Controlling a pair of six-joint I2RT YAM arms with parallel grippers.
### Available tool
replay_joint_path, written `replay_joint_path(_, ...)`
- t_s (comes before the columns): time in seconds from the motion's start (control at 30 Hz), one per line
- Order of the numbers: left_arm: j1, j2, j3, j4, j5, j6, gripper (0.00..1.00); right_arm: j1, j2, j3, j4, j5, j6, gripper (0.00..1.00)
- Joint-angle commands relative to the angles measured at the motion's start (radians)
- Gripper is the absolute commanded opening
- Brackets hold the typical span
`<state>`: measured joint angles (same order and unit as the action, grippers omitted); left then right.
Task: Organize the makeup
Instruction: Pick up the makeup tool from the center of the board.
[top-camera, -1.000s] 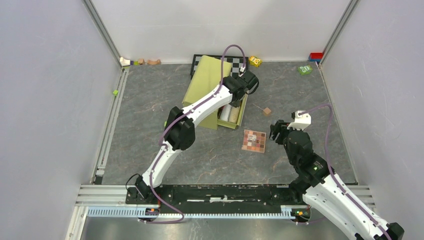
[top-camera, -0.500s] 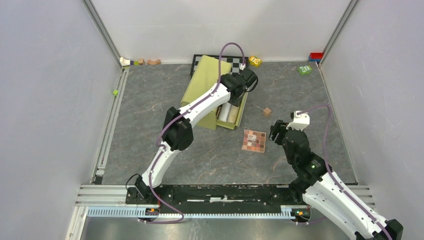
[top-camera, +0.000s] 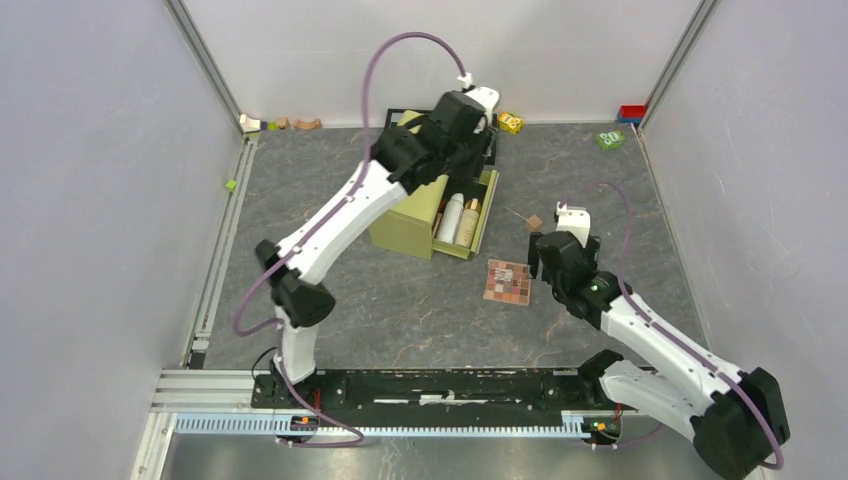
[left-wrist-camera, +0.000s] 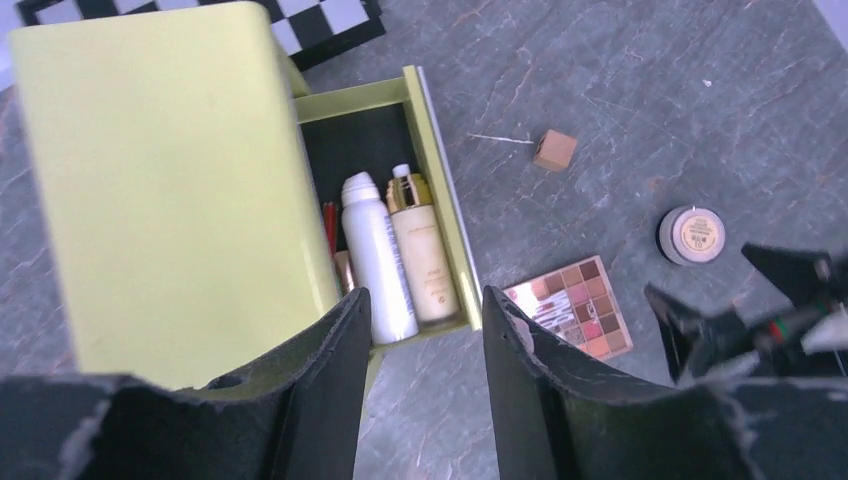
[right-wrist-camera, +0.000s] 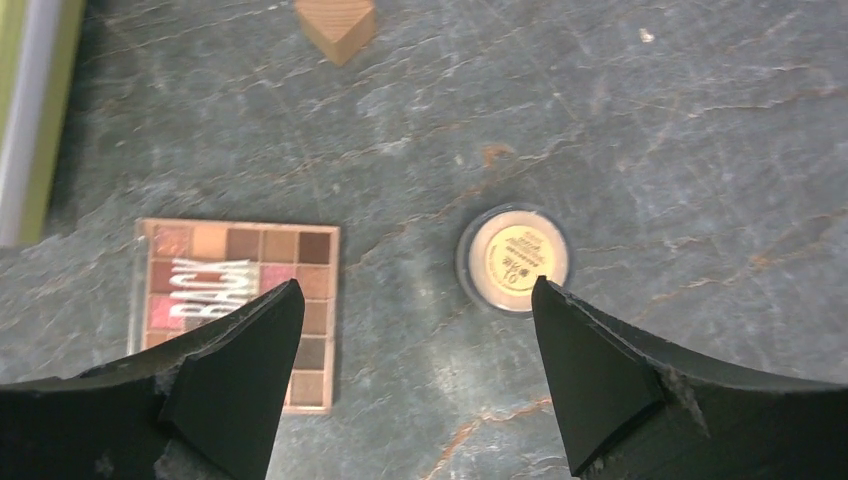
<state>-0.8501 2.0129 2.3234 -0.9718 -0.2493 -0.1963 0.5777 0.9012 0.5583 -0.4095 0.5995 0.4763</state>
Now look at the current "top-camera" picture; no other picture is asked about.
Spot red blue blocks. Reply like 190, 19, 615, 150
616, 105, 647, 125

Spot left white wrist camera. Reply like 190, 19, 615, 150
457, 72, 501, 126

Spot green number block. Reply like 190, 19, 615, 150
595, 130, 626, 151

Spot brown wooden cube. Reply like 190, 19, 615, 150
525, 215, 544, 232

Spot white bottle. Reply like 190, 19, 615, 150
435, 192, 465, 244

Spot black white checkerboard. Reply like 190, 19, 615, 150
384, 108, 498, 166

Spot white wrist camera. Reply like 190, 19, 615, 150
555, 202, 591, 247
457, 72, 501, 126

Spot yellow toy block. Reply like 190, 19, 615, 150
497, 112, 525, 135

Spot beige foundation bottle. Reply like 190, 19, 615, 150
454, 198, 481, 248

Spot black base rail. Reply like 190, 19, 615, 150
251, 368, 628, 436

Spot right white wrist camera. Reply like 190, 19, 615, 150
555, 202, 591, 247

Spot eyeshadow palette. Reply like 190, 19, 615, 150
483, 259, 532, 306

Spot wooden arch block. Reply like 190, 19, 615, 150
292, 118, 323, 130

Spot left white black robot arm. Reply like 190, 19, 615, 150
256, 87, 500, 408

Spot white toy piece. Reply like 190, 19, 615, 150
238, 113, 264, 134

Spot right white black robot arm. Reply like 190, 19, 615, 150
528, 231, 790, 479

